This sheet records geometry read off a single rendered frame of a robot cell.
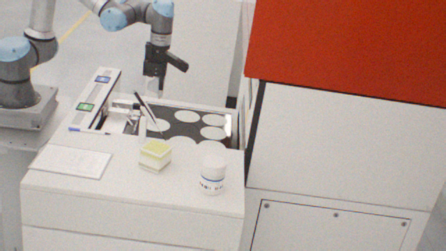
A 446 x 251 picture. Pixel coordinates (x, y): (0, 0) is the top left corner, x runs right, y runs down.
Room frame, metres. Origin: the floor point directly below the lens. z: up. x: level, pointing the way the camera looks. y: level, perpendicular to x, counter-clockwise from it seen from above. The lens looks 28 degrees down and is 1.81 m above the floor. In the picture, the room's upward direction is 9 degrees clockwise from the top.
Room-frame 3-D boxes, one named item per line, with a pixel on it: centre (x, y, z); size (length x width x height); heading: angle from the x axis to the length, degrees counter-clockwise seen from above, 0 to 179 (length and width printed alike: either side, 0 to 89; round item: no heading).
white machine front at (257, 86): (1.88, -0.07, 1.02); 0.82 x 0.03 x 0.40; 3
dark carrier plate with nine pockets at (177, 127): (1.67, 0.14, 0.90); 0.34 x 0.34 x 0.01; 3
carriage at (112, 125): (1.64, 0.41, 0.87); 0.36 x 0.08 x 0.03; 3
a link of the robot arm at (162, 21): (1.69, 0.27, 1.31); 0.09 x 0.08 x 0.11; 74
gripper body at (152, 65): (1.69, 0.28, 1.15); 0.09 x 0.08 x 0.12; 95
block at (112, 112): (1.72, 0.41, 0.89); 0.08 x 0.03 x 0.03; 93
